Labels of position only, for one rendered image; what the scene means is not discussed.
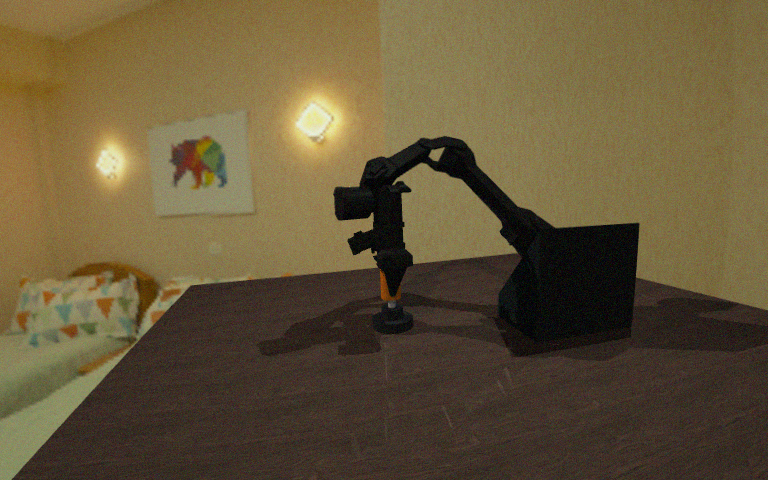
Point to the orange cylindrical knob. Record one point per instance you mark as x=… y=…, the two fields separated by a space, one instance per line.
x=384 y=289

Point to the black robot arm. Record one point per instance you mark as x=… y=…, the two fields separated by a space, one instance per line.
x=376 y=193

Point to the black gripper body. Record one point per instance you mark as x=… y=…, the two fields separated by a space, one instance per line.
x=393 y=254

